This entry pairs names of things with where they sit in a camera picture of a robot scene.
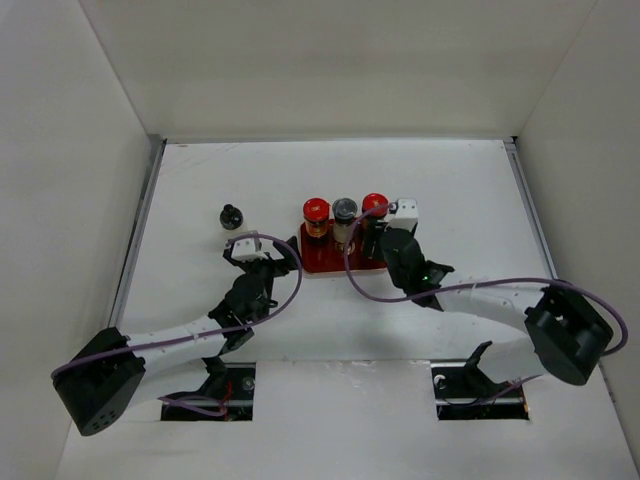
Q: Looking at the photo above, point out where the red lid dark sauce jar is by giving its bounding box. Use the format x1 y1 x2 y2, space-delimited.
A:
361 192 389 230

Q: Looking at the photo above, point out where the clear cap grinder bottle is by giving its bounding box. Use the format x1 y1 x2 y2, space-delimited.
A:
332 197 358 255

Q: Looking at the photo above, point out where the black cap white bottle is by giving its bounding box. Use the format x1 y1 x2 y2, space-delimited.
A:
219 203 248 243

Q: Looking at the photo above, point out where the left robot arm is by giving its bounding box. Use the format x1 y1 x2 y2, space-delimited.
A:
51 232 302 437

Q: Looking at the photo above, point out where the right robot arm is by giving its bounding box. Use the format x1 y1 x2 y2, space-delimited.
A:
374 227 613 396

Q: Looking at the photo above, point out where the red lacquer tray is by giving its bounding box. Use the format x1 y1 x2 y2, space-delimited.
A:
299 219 386 274

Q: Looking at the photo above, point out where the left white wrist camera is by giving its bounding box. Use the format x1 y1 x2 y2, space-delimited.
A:
230 236 266 262

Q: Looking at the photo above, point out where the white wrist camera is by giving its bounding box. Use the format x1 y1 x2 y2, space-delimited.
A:
388 198 419 235
230 236 266 262

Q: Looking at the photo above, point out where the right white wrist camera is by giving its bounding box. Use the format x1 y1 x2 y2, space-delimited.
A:
388 198 419 235

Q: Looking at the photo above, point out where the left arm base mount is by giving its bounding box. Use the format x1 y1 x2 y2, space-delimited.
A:
160 359 257 422

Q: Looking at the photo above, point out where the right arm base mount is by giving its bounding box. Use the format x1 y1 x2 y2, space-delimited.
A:
430 341 529 421

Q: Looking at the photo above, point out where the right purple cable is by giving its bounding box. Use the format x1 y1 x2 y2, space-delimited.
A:
343 202 630 356

